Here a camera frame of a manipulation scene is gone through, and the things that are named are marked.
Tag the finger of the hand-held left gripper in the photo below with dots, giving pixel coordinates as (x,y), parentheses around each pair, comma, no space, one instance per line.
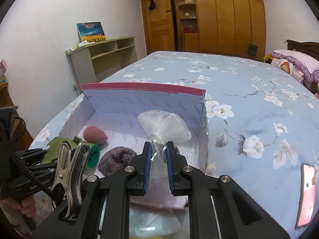
(42,170)
(32,154)

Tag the purple cartoon print pillow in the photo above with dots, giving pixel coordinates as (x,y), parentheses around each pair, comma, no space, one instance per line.
(294,62)

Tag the green ribbon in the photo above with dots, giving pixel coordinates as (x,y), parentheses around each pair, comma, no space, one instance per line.
(53,151)

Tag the wooden desk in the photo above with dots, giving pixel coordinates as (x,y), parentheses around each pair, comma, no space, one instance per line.
(5,97)

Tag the person's left hand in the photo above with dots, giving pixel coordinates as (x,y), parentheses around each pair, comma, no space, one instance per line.
(28,205)

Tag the pink small box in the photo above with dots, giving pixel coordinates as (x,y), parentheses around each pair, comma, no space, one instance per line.
(3,67)

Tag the dark wooden headboard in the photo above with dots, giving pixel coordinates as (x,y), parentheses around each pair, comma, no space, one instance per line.
(301,46)

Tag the wooden wardrobe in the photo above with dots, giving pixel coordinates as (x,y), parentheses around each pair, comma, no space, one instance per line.
(224,22)

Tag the white mesh pouch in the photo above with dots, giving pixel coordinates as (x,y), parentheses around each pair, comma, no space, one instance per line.
(162,127)

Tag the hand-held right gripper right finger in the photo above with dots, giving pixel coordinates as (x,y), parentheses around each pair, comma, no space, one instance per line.
(170,170)

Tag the green knitted cloth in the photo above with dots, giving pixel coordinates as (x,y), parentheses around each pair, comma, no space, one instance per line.
(94,156)

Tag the pink smartphone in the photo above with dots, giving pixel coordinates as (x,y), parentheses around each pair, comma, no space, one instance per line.
(305,199)

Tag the black hanging bag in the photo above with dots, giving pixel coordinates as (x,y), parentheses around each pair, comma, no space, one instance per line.
(252,49)

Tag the black cloth on door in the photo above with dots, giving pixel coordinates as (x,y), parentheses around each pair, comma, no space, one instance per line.
(152,5)

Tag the pink makeup sponge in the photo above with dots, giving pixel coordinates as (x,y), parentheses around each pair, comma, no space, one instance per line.
(94,135)

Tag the wooden door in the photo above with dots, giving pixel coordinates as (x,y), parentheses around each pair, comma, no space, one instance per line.
(158,32)

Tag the pink cardboard box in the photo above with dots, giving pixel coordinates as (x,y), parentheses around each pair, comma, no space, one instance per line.
(139,99)

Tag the white round box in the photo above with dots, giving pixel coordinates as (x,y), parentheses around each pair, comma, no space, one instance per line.
(190,0)

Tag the metal spring clip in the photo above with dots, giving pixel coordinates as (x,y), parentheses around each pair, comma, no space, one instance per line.
(67,176)

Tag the green tissue pack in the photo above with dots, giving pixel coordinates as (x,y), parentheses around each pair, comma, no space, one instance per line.
(79,46)

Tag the blue and yellow painting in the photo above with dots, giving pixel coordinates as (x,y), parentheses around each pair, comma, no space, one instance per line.
(91,31)

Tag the yellow plush toy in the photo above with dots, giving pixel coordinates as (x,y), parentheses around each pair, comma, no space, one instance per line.
(268,57)

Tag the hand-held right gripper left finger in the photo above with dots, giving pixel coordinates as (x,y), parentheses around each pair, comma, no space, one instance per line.
(147,170)

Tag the red ornament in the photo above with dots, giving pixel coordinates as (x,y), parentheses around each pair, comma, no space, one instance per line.
(190,29)

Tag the brown knitted hat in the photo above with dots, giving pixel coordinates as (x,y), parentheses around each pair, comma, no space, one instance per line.
(114,159)

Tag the pale green shelf unit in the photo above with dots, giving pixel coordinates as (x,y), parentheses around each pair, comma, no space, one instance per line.
(82,67)

